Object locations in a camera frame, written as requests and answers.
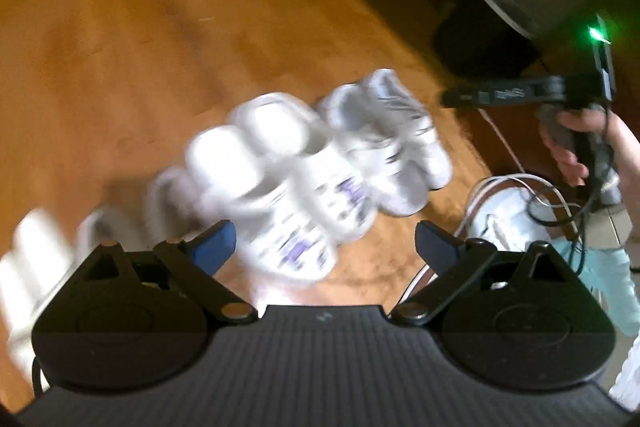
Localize person's right hand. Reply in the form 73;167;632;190
540;107;632;208

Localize plain white slipper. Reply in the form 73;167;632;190
0;207;103;383
145;164;211;250

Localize turquoise shorts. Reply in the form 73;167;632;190
549;234;640;344

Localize white clog with purple charms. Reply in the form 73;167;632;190
234;92;377;242
186;126;337;282

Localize black cable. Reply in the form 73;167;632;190
527;107;623;280

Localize white cord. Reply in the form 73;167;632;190
479;107;527;174

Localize white lace-up sneaker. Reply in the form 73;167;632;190
320;84;432;216
362;68;454;192

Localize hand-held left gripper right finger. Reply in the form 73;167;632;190
390;220;576;327

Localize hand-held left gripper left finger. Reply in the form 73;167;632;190
80;220;258;324

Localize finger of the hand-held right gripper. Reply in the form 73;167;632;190
441;76;566;108

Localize white cable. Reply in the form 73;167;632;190
400;173;583;308

